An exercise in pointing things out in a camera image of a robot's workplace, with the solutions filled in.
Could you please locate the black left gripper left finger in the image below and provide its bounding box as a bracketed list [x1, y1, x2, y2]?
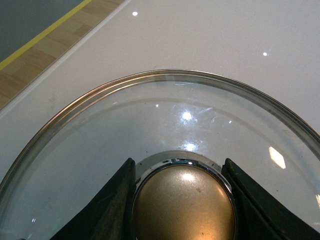
[51, 158, 136, 240]

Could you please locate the glass pot lid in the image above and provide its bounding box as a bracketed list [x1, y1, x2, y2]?
[0, 70, 320, 240]

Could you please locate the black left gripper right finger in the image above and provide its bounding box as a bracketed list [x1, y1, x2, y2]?
[221, 158, 320, 240]

